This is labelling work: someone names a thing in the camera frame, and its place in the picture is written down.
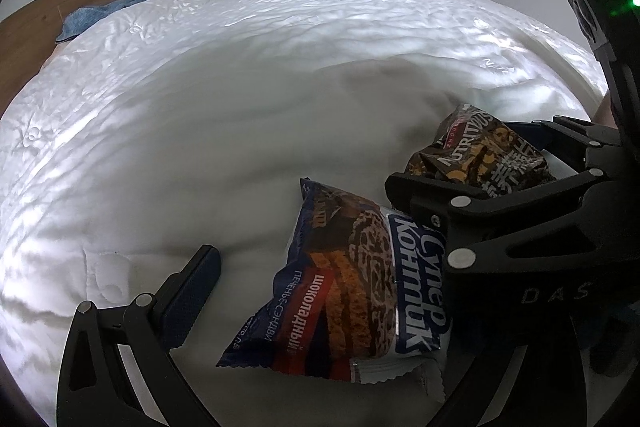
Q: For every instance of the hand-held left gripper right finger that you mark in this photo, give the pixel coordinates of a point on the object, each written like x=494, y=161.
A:
x=540, y=382

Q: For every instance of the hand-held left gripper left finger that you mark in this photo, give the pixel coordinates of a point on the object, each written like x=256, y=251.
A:
x=192, y=294

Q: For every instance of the wooden headboard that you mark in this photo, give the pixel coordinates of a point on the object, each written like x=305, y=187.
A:
x=30, y=32

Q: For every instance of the blue towel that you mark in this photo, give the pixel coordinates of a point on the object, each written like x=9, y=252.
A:
x=90, y=17

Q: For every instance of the chocolate sandwich cookie packet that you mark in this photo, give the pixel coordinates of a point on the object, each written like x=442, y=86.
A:
x=350, y=282

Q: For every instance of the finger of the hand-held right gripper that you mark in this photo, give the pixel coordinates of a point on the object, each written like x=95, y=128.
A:
x=430, y=197
x=595, y=137

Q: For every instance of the dark brown nut packet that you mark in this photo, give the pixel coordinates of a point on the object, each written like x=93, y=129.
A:
x=480, y=157

